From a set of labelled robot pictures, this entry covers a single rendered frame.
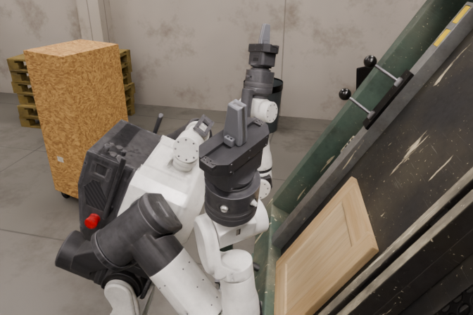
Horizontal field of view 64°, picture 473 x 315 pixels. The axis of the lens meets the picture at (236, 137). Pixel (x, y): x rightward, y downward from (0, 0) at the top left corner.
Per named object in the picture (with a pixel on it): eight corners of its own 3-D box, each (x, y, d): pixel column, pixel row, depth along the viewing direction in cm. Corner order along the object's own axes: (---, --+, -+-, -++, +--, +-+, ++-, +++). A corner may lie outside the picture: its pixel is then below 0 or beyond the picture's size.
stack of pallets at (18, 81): (139, 112, 510) (132, 48, 475) (107, 136, 438) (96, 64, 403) (62, 105, 535) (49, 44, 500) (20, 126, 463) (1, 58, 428)
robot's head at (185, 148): (165, 162, 91) (177, 132, 87) (179, 145, 100) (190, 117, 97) (191, 174, 91) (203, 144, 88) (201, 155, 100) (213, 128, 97)
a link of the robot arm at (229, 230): (216, 223, 57) (215, 264, 65) (278, 202, 61) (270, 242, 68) (190, 173, 65) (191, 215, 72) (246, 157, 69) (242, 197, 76)
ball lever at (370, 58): (399, 90, 111) (362, 63, 116) (408, 79, 110) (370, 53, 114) (396, 90, 108) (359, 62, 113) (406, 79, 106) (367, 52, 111)
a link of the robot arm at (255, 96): (283, 86, 118) (278, 122, 120) (255, 82, 124) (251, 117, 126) (262, 84, 109) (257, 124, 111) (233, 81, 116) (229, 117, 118)
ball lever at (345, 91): (372, 121, 116) (338, 95, 121) (380, 112, 115) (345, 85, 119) (369, 122, 113) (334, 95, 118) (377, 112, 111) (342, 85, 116)
